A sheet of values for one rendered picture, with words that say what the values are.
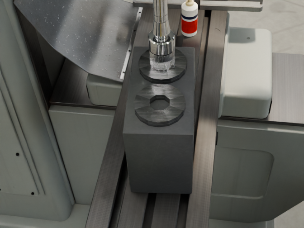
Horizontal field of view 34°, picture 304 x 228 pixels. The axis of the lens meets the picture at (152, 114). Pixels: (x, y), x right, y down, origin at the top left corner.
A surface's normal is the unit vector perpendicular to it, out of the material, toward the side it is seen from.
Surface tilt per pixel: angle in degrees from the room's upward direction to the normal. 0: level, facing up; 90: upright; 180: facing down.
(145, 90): 0
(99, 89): 90
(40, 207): 80
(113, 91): 90
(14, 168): 88
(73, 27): 44
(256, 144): 90
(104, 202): 0
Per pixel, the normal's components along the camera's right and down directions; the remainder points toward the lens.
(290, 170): -0.15, 0.76
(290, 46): -0.04, -0.65
